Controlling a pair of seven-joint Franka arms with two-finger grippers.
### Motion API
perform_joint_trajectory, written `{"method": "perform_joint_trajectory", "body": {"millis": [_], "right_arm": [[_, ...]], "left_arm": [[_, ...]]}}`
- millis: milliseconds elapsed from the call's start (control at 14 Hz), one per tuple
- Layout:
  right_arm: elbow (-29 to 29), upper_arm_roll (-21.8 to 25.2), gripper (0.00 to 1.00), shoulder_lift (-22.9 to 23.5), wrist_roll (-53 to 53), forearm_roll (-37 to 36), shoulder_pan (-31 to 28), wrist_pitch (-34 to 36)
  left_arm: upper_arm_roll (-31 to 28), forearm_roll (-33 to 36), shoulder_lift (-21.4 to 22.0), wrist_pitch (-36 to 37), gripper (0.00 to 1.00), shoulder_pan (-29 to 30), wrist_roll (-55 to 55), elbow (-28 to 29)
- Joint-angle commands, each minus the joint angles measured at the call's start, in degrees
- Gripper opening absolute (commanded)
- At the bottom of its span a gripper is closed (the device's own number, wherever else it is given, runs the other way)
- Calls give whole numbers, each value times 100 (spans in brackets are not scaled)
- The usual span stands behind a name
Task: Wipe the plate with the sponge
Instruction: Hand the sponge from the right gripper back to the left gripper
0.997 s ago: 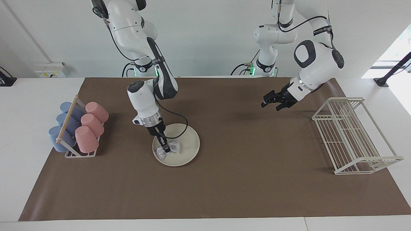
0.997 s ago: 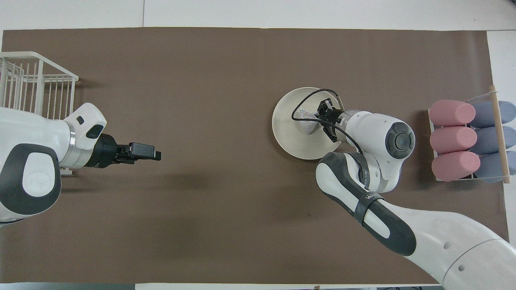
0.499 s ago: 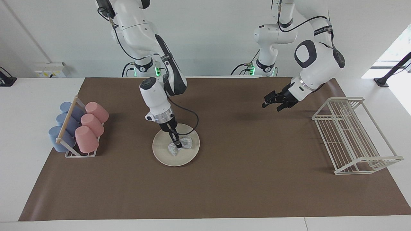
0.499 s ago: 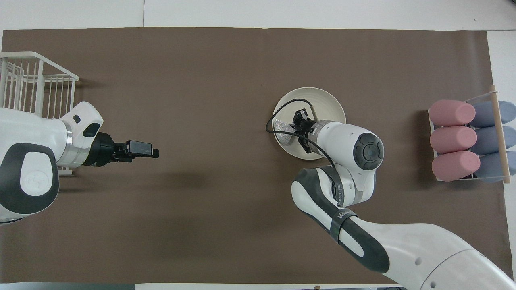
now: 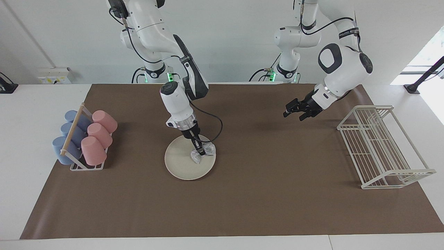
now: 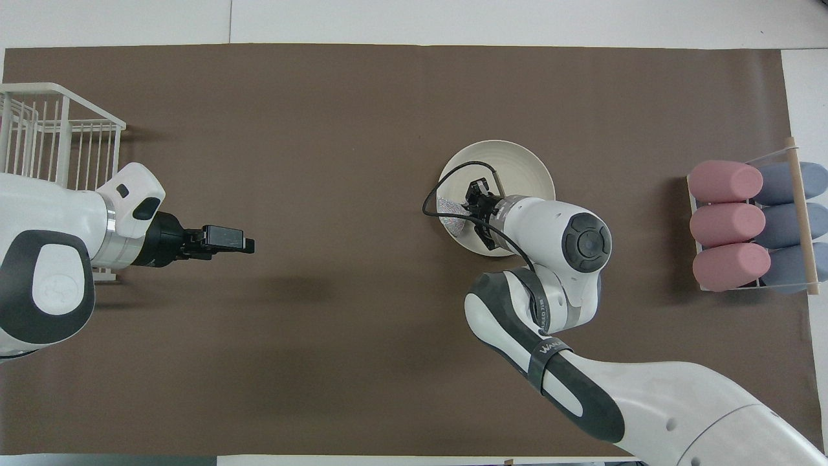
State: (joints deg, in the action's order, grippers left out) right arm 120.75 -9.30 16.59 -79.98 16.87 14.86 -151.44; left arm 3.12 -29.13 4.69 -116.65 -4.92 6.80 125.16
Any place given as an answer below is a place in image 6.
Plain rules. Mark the brown table mat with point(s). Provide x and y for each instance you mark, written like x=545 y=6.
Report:
x=323 y=129

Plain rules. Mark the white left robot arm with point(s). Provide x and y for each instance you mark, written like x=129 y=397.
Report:
x=45 y=259

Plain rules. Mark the cream round plate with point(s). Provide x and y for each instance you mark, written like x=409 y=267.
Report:
x=524 y=168

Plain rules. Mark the pink plastic cup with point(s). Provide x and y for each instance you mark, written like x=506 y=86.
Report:
x=724 y=181
x=734 y=265
x=728 y=223

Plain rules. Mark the white wooden cup rack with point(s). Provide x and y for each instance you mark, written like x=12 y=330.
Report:
x=801 y=213

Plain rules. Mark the silver mesh sponge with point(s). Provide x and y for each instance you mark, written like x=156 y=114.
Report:
x=451 y=217

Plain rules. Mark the blue plastic cup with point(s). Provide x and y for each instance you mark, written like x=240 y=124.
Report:
x=779 y=183
x=783 y=225
x=786 y=268

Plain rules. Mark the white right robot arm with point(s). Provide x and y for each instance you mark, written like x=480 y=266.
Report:
x=647 y=401

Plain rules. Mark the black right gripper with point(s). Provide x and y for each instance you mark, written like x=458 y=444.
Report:
x=485 y=210

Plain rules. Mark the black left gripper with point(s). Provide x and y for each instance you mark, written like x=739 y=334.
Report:
x=162 y=239

